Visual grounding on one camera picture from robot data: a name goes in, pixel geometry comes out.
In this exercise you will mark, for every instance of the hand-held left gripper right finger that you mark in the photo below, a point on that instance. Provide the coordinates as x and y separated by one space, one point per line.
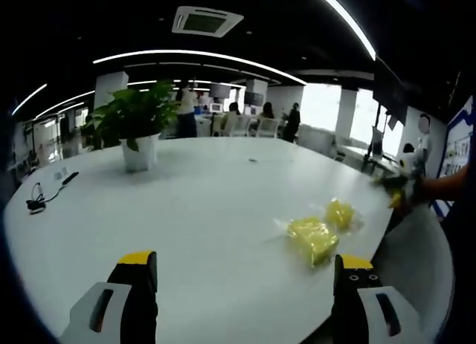
357 303

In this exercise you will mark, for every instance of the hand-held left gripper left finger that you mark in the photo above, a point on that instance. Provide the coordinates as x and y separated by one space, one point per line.
122 307

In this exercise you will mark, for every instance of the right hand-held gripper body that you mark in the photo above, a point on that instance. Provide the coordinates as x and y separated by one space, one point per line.
411 165

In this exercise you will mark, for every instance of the small yellow silicone block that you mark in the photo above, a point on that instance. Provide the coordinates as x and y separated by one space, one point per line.
340 212

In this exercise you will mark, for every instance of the large yellow silicone block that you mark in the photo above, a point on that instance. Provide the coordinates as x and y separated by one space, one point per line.
312 240

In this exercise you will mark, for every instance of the black hanging screen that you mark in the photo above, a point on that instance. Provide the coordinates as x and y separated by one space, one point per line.
390 89

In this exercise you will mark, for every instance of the white office chair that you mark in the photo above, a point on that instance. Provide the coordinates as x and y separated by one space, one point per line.
268 128
241 125

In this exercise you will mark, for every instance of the black slim remote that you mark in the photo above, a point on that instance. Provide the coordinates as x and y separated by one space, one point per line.
70 178

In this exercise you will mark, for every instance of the long ceiling light strip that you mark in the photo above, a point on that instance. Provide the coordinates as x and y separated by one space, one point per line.
347 19

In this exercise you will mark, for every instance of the green potted plant white pot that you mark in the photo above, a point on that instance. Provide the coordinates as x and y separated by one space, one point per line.
138 113

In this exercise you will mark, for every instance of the curved ceiling light strip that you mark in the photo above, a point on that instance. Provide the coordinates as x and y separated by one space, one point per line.
197 59

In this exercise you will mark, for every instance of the ceiling air conditioner vent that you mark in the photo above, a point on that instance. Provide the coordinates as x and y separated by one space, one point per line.
206 21

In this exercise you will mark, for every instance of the wall poster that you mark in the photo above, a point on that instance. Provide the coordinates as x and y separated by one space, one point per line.
455 151

